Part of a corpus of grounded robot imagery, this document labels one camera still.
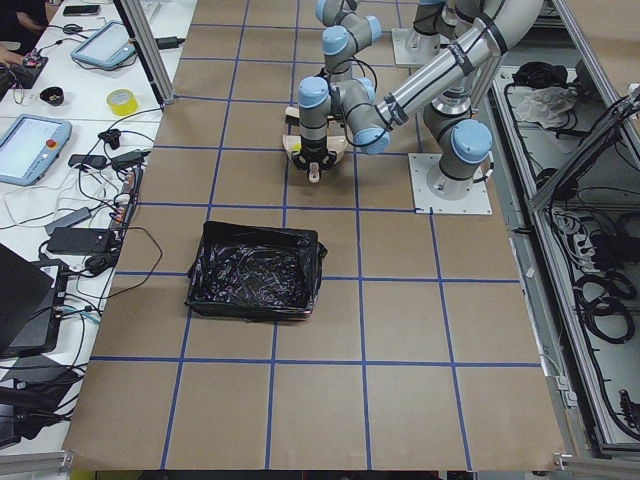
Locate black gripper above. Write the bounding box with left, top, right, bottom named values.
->
left=291, top=147, right=336, bottom=173

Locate beige plastic dustpan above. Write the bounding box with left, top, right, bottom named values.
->
left=282, top=134, right=347, bottom=183

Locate white hand brush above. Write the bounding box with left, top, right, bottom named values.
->
left=285, top=105, right=344, bottom=128

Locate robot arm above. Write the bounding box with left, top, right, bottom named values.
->
left=315, top=1, right=457, bottom=80
left=289, top=1, right=541, bottom=183

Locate black lined trash bin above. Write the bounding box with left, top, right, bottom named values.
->
left=185, top=221, right=327, bottom=321

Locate yellow tape roll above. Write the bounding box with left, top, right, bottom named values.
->
left=106, top=88, right=139, bottom=117

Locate blue teach pendant far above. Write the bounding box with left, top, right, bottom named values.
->
left=70, top=20, right=136, bottom=71

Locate blue teach pendant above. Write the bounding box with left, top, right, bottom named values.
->
left=1, top=114, right=72, bottom=186
left=70, top=20, right=136, bottom=71

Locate crumpled white cloth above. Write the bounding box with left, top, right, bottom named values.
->
left=514, top=86, right=577, bottom=129

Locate black power adapter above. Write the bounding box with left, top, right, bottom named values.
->
left=47, top=227, right=116, bottom=255

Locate black smartphone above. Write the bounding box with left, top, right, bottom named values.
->
left=63, top=4, right=101, bottom=17

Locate blue teach pendant near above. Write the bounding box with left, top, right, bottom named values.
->
left=1, top=114, right=72, bottom=186

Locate black laptop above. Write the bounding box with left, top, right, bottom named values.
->
left=1, top=246, right=68, bottom=359

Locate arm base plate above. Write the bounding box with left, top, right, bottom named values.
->
left=392, top=28, right=445, bottom=68
left=408, top=153, right=492, bottom=216

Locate aluminium frame post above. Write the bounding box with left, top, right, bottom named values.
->
left=114, top=0, right=175, bottom=109

